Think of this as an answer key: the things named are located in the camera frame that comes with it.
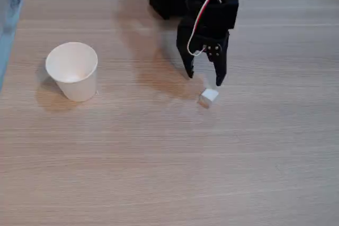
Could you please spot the person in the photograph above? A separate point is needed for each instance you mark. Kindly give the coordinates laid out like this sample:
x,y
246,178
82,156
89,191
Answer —
x,y
10,1

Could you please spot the white cube block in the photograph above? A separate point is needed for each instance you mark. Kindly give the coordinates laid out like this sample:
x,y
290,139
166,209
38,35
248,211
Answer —
x,y
209,97

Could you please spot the white paper cup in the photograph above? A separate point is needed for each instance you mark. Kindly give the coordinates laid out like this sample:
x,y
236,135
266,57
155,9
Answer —
x,y
76,88

